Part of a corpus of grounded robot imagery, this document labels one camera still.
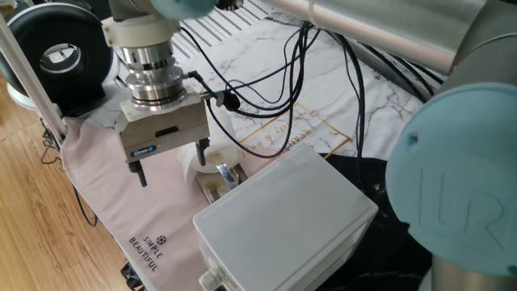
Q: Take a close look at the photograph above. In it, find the black cable clip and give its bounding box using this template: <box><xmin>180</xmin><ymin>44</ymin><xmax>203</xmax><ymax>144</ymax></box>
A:
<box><xmin>221</xmin><ymin>90</ymin><xmax>242</xmax><ymax>112</ymax></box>

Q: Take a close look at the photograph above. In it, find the white plastic junction box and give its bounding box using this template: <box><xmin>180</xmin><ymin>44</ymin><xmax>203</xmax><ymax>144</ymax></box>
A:
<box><xmin>192</xmin><ymin>141</ymin><xmax>379</xmax><ymax>291</ymax></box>

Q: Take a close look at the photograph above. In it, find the aluminium frame post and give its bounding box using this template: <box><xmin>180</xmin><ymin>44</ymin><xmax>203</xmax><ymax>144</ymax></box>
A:
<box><xmin>0</xmin><ymin>14</ymin><xmax>68</xmax><ymax>142</ymax></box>

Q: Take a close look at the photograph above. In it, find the white printed camera mount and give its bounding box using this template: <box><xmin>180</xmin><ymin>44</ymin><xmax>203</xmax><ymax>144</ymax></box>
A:
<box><xmin>100</xmin><ymin>14</ymin><xmax>182</xmax><ymax>49</ymax></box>

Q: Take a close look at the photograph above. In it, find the silver force torque sensor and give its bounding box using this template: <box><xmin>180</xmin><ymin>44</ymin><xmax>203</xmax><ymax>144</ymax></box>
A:
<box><xmin>120</xmin><ymin>40</ymin><xmax>188</xmax><ymax>112</ymax></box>

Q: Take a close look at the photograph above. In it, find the marble print tablecloth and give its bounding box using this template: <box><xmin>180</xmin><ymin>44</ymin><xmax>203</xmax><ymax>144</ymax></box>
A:
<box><xmin>60</xmin><ymin>7</ymin><xmax>445</xmax><ymax>291</ymax></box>

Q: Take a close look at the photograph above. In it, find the black power cable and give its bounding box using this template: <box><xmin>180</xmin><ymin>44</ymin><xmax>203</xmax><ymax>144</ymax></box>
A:
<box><xmin>329</xmin><ymin>32</ymin><xmax>368</xmax><ymax>191</ymax></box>

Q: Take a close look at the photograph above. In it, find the white cable gland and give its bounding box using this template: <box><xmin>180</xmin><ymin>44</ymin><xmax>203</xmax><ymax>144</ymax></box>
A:
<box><xmin>199</xmin><ymin>268</ymin><xmax>221</xmax><ymax>291</ymax></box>

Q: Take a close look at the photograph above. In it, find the thin black hanging cable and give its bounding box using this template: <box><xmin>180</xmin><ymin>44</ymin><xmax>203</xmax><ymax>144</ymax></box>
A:
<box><xmin>40</xmin><ymin>116</ymin><xmax>99</xmax><ymax>228</ymax></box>

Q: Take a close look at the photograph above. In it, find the white gripper adapter plate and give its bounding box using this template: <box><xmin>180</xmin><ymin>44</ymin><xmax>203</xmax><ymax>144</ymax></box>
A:
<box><xmin>120</xmin><ymin>91</ymin><xmax>202</xmax><ymax>124</ymax></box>

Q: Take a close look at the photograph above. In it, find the white toilet paper roll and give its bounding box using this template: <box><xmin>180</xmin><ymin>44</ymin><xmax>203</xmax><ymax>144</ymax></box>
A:
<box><xmin>176</xmin><ymin>105</ymin><xmax>244</xmax><ymax>187</ymax></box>

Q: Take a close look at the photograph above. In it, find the polished steel paper holder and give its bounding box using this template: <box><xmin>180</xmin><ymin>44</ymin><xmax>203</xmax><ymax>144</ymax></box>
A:
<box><xmin>195</xmin><ymin>161</ymin><xmax>250</xmax><ymax>205</ymax></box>

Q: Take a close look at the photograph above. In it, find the silver Schunk gripper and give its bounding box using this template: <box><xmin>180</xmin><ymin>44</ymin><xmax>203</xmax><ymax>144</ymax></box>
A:
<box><xmin>114</xmin><ymin>98</ymin><xmax>212</xmax><ymax>188</ymax></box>

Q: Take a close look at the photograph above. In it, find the black round ring device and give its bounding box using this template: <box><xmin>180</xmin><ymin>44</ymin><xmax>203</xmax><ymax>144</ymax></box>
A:
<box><xmin>0</xmin><ymin>2</ymin><xmax>120</xmax><ymax>118</ymax></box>

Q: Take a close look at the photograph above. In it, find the black cable with green plug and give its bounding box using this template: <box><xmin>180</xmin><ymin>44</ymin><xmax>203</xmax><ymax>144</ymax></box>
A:
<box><xmin>179</xmin><ymin>20</ymin><xmax>324</xmax><ymax>160</ymax></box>

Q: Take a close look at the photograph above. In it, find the black table foot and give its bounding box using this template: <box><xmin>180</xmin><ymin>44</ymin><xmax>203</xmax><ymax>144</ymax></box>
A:
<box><xmin>120</xmin><ymin>261</ymin><xmax>145</xmax><ymax>291</ymax></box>

